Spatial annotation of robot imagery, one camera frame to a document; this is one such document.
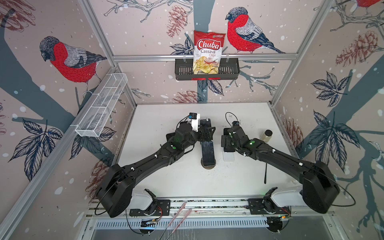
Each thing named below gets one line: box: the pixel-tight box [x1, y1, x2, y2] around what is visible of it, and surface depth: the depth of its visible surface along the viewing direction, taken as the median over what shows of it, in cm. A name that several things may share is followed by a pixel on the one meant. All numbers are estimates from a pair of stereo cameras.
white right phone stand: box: [223, 152, 235, 162], surface depth 92 cm
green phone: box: [201, 140, 216, 166], surface depth 85 cm
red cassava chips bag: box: [193, 30, 226, 75], surface depth 86 cm
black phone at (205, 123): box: [200, 118, 212, 128], surface depth 92 cm
